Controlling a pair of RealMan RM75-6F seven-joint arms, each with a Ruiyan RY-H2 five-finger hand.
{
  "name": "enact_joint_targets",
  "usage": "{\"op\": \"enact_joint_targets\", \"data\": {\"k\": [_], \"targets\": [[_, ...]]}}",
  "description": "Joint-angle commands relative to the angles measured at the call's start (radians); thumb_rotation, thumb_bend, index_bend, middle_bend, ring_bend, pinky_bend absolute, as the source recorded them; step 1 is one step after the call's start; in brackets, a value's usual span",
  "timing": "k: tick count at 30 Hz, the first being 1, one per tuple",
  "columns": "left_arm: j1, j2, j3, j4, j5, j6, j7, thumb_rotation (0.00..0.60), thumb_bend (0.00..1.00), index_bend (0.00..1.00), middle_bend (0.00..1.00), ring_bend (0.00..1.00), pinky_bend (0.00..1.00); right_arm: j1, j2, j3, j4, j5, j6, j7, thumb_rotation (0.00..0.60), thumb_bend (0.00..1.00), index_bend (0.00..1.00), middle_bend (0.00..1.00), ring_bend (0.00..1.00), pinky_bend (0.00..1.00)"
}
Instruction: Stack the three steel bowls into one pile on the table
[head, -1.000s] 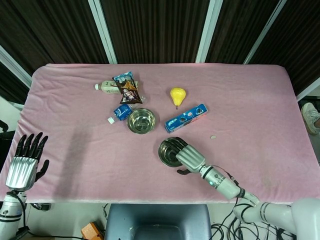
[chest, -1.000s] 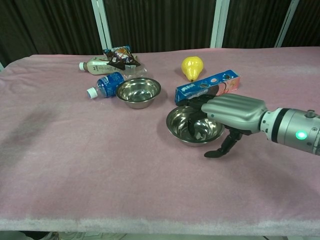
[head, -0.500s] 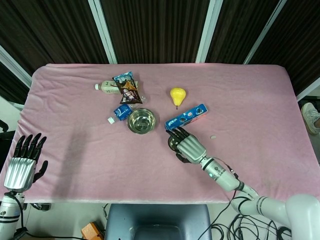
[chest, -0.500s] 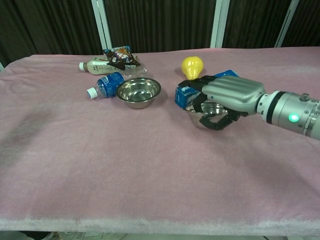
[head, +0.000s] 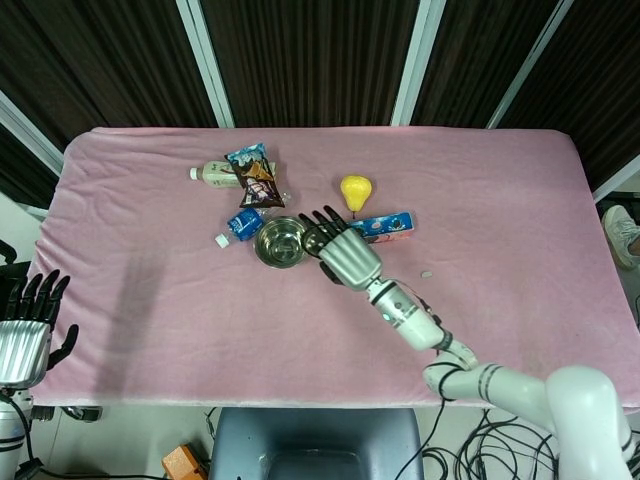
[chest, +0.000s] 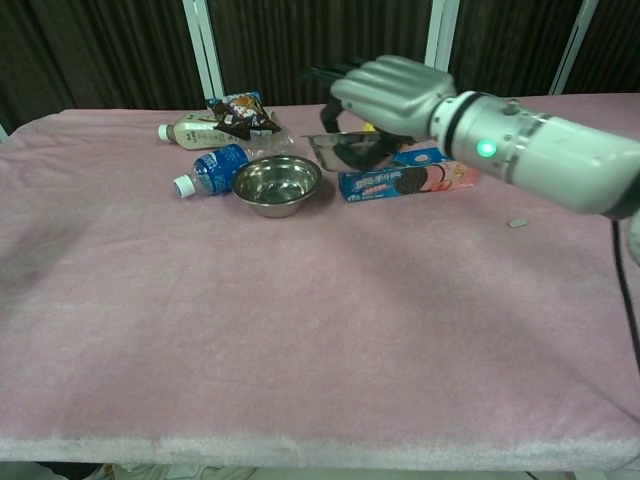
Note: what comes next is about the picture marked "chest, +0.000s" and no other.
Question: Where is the blue label water bottle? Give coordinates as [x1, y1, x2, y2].
[172, 143, 251, 200]

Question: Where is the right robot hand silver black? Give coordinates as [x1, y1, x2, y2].
[302, 53, 459, 169]

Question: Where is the metal bowl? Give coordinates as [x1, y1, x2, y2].
[301, 130, 401, 173]
[229, 154, 324, 219]

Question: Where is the dark ribbed partition panel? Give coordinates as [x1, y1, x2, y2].
[448, 0, 584, 96]
[569, 0, 640, 95]
[207, 0, 441, 107]
[0, 0, 207, 134]

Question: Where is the beige milk tea bottle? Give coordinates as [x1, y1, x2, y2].
[157, 112, 236, 152]

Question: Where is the clear plastic wrapper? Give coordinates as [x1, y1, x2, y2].
[247, 130, 296, 159]

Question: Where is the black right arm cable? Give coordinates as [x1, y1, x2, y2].
[609, 217, 640, 374]

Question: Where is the pink velvet tablecloth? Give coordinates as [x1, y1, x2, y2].
[0, 92, 640, 469]

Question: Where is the dark snack chip bag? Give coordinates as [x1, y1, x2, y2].
[206, 89, 283, 141]

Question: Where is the blue Oreo cookie box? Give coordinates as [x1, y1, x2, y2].
[337, 146, 480, 204]

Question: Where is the white partition frame post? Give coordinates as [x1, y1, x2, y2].
[423, 0, 461, 76]
[182, 0, 225, 102]
[549, 0, 600, 96]

